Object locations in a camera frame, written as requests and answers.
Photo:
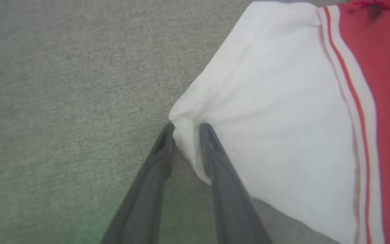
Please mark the grey fabric sofa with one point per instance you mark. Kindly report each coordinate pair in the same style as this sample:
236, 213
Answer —
63, 101

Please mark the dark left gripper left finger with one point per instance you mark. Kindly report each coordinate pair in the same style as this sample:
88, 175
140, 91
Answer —
144, 196

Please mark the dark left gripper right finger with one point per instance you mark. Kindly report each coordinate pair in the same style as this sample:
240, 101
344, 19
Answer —
230, 196

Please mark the red and white basketball jersey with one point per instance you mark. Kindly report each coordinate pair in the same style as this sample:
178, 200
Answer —
283, 118

